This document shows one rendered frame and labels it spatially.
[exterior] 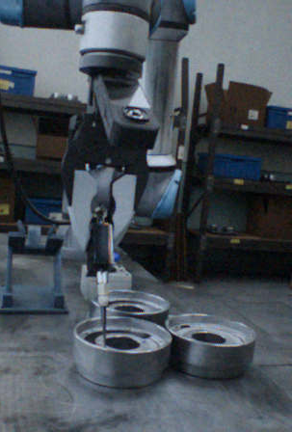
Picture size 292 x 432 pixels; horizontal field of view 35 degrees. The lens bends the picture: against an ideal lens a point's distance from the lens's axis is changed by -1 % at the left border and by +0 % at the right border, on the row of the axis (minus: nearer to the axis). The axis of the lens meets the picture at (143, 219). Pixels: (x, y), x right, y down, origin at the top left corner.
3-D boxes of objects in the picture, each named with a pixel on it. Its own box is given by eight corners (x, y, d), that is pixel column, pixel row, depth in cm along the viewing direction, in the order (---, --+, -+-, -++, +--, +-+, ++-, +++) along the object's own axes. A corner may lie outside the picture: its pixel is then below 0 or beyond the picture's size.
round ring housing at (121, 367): (123, 402, 43) (127, 361, 43) (50, 364, 50) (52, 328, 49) (186, 371, 51) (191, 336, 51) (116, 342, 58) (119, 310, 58)
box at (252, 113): (271, 129, 443) (276, 89, 439) (217, 121, 422) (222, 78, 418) (247, 130, 482) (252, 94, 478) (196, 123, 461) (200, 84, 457)
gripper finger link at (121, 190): (123, 244, 59) (123, 170, 58) (136, 254, 53) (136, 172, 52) (98, 245, 58) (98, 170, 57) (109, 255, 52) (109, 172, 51)
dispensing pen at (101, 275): (94, 344, 45) (91, 194, 53) (87, 354, 49) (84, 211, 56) (117, 344, 46) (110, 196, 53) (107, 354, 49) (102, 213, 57)
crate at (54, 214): (81, 222, 443) (83, 199, 441) (85, 228, 406) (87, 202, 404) (24, 218, 432) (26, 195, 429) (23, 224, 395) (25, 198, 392)
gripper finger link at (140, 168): (144, 209, 55) (145, 132, 53) (147, 210, 53) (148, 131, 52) (104, 210, 53) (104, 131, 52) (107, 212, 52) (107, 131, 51)
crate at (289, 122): (290, 136, 493) (293, 115, 491) (314, 135, 458) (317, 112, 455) (248, 130, 476) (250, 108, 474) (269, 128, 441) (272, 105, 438)
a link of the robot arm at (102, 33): (158, 19, 49) (81, 5, 47) (153, 64, 50) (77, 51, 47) (139, 36, 56) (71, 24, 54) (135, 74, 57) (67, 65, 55)
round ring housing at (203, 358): (270, 370, 54) (275, 337, 54) (206, 390, 48) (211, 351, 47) (205, 339, 62) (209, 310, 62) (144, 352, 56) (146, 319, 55)
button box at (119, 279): (130, 303, 75) (133, 273, 75) (86, 302, 73) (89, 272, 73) (119, 289, 83) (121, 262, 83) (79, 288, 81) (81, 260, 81)
